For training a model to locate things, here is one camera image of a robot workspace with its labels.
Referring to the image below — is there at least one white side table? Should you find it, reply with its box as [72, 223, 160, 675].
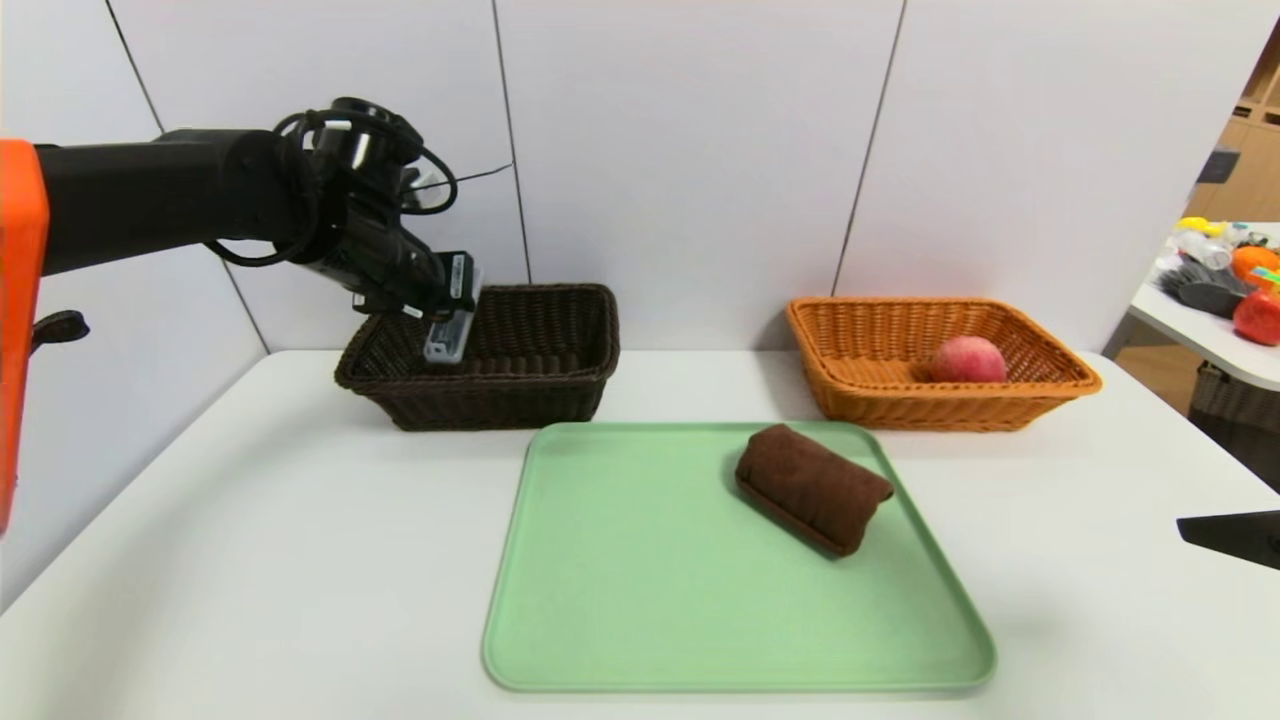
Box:
[1127, 222, 1280, 393]

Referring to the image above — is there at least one black cable loop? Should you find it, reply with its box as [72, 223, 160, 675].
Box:
[30, 310, 91, 351]

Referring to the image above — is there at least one light green plastic tray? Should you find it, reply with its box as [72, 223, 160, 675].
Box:
[482, 421, 997, 693]

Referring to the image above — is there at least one thin black cable tie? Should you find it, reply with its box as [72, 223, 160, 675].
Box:
[440, 163, 518, 188]

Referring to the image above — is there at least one red peach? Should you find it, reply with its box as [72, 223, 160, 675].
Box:
[930, 335, 1009, 384]

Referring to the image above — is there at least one dark grey brush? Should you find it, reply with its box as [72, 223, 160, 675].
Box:
[1157, 262, 1246, 321]

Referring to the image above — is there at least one orange wicker basket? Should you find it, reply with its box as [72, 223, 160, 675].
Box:
[785, 297, 1103, 433]

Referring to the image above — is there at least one dark brown wicker basket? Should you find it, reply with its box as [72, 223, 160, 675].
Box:
[335, 284, 621, 433]

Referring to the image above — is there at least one wooden shelf cabinet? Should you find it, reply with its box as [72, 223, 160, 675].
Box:
[1185, 20, 1280, 226]

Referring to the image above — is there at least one red apple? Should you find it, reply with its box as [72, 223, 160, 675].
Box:
[1230, 290, 1280, 348]

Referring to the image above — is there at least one brown towel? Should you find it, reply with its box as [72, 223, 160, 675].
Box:
[734, 423, 895, 558]

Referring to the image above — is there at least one white plastic bottle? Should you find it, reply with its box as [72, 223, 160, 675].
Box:
[1175, 233, 1229, 273]

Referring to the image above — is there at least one grey woven stool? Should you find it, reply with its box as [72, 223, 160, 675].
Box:
[1187, 363, 1280, 433]

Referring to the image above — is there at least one orange fruit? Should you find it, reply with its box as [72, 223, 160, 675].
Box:
[1229, 247, 1279, 286]

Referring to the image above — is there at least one grey pencil lead case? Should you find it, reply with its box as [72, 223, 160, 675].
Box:
[424, 300, 477, 366]

